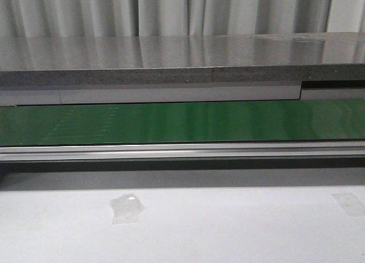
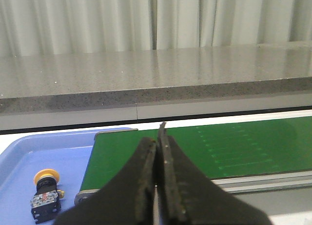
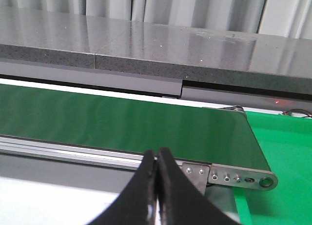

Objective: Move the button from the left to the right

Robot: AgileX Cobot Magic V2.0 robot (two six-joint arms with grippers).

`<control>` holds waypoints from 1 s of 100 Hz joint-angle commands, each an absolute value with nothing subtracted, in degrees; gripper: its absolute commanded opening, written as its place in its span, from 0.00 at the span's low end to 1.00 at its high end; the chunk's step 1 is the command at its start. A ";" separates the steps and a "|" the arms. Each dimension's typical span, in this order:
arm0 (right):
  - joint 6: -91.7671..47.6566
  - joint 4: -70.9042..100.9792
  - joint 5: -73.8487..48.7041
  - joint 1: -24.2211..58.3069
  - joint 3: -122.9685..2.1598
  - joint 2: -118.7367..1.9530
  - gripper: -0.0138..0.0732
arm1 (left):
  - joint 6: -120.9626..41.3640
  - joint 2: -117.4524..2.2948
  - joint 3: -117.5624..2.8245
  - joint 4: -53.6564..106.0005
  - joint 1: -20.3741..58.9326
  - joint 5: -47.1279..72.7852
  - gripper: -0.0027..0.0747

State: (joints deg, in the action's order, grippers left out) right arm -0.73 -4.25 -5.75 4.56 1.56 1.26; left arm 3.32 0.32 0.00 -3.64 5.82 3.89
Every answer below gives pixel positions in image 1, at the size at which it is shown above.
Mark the clear tape patch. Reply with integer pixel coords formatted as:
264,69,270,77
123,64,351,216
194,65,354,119
110,193,145,225

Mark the grey conveyor back guard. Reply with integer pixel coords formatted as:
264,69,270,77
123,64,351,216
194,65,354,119
1,80,364,106

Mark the green conveyor belt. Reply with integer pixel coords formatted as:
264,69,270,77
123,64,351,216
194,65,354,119
1,99,364,146

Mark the clear tape strip right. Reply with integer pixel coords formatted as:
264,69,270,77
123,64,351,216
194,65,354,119
332,193,365,217

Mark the white pleated curtain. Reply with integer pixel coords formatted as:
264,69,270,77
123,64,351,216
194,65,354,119
1,0,364,38

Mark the aluminium conveyor front rail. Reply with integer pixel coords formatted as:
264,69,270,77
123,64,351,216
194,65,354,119
1,140,364,162

